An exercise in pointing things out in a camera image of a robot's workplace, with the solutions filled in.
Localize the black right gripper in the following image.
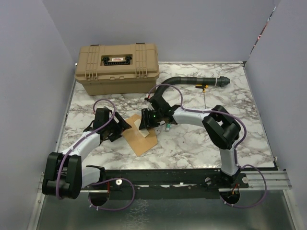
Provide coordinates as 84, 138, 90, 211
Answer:
139, 108, 163, 130

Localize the beige lined letter paper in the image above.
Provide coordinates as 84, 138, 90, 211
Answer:
134, 119, 150, 138

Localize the green white glue stick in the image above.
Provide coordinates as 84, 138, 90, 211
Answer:
165, 124, 171, 132

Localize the brown paper envelope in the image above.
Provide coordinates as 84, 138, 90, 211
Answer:
122, 114, 158, 157

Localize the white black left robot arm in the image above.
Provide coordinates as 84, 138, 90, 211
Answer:
42, 108, 131, 199

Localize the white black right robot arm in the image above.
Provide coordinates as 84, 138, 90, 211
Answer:
139, 95, 241, 187

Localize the tan plastic tool case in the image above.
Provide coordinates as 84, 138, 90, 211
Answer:
74, 43, 160, 96

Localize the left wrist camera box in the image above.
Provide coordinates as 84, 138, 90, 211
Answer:
108, 110, 117, 126

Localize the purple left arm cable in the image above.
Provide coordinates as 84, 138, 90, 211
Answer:
55, 98, 135, 211

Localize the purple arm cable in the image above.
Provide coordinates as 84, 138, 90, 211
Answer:
146, 83, 268, 209
55, 98, 135, 211

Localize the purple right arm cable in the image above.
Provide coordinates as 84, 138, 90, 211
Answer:
146, 83, 268, 209

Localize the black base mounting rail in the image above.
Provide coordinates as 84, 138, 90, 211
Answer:
83, 169, 248, 200

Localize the yellow handled long screwdriver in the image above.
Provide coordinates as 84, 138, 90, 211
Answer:
195, 84, 209, 109

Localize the black corrugated hose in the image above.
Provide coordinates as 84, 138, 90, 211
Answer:
155, 75, 231, 96

